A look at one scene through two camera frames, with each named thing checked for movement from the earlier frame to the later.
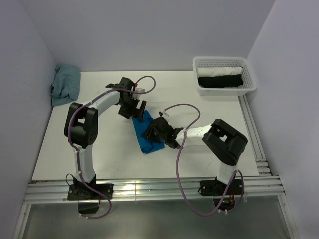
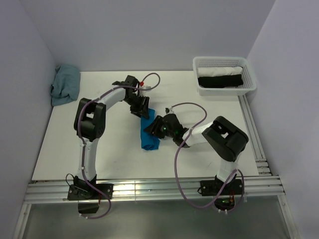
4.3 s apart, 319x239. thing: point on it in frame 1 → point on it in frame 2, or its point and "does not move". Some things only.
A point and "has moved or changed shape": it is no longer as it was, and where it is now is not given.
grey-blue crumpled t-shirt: (66, 84) does not move
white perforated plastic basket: (249, 83) does not move
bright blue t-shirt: (146, 145) has moved or changed shape
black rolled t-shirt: (221, 81) does not move
